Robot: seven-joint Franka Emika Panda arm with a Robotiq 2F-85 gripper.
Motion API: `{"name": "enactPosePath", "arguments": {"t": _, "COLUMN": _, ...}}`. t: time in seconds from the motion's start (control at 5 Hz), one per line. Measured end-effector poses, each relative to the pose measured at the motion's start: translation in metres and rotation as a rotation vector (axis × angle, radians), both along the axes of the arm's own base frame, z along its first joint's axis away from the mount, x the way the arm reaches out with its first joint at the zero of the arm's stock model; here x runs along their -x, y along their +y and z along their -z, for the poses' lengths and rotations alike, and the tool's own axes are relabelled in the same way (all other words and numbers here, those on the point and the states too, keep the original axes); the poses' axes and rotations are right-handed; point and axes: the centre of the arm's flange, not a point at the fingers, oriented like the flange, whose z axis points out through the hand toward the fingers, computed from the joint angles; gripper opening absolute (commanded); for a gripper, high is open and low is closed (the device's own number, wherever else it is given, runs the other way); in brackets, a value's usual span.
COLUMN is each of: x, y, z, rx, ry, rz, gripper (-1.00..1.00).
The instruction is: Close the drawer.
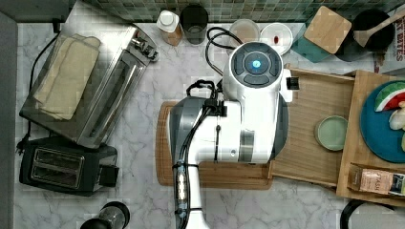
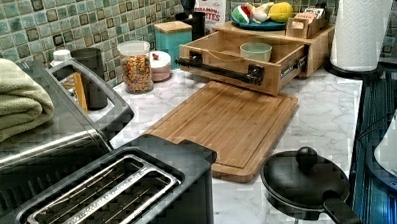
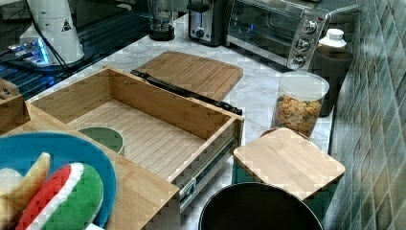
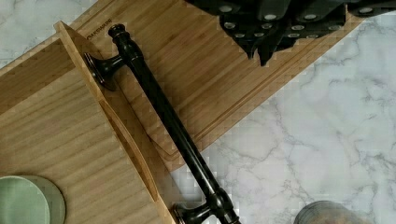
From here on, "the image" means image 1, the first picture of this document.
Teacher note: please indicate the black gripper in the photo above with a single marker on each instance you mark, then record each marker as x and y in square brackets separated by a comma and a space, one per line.
[293, 83]

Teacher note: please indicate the wooden drawer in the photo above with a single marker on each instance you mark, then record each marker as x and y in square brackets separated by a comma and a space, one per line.
[320, 95]

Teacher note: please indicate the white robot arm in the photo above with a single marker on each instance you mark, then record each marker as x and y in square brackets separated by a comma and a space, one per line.
[244, 119]

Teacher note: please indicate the white lidded jar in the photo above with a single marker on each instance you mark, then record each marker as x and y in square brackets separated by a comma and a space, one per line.
[278, 36]

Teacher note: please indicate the teal box with wooden lid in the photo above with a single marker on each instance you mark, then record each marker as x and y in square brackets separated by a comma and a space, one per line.
[323, 36]

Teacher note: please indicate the green ceramic bowl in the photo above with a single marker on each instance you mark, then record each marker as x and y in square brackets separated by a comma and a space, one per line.
[330, 132]

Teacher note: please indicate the clear jar with beige lid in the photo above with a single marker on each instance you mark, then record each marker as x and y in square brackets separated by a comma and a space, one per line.
[246, 30]

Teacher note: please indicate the wooden spatula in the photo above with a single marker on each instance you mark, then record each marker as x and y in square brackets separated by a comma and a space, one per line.
[362, 37]

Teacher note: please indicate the watermelon slice toy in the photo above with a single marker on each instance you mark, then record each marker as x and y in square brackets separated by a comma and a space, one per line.
[390, 96]

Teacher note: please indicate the snack box red lettering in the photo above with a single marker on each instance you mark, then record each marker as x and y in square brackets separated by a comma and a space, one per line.
[392, 60]

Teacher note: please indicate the blue plate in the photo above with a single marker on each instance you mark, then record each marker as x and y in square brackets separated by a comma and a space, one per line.
[377, 134]

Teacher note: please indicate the white garlic toy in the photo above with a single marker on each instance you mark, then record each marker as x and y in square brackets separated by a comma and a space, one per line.
[397, 119]

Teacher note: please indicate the dark glass jar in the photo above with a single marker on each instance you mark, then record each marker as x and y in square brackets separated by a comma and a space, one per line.
[194, 20]

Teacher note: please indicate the wooden cutting board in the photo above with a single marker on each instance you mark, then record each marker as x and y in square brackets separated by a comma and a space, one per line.
[224, 175]

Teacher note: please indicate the tea box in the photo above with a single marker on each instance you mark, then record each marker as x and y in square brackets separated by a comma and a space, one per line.
[375, 181]

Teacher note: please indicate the white capped bottle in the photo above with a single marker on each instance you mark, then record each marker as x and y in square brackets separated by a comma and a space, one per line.
[170, 28]

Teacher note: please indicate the black rimmed pan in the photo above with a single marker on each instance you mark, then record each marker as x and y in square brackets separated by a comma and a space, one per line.
[360, 214]

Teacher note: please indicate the silver toaster oven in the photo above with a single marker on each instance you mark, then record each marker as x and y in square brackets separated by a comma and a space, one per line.
[124, 54]

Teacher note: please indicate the black pepper grinder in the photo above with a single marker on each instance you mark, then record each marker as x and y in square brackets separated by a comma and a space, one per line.
[113, 215]

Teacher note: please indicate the beige folded cloth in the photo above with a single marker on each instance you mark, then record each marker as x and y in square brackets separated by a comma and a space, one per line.
[72, 63]

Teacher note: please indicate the black toaster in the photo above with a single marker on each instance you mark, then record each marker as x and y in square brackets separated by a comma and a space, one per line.
[58, 164]

